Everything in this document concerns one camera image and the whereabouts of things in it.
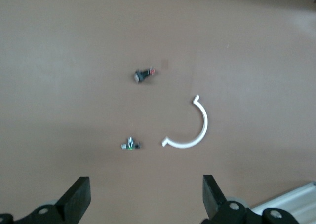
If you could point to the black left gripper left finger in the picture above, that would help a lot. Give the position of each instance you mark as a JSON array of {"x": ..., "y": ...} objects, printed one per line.
[{"x": 74, "y": 199}]

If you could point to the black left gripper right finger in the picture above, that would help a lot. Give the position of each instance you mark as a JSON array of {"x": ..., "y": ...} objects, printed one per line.
[{"x": 212, "y": 197}]

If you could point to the black square push button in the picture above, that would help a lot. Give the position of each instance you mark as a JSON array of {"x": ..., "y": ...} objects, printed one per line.
[{"x": 140, "y": 76}]

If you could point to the chrome metal tee fitting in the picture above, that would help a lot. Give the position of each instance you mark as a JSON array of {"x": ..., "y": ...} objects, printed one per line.
[{"x": 129, "y": 145}]

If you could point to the white semicircular plastic bracket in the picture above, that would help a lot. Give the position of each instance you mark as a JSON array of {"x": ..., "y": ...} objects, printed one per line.
[{"x": 205, "y": 123}]

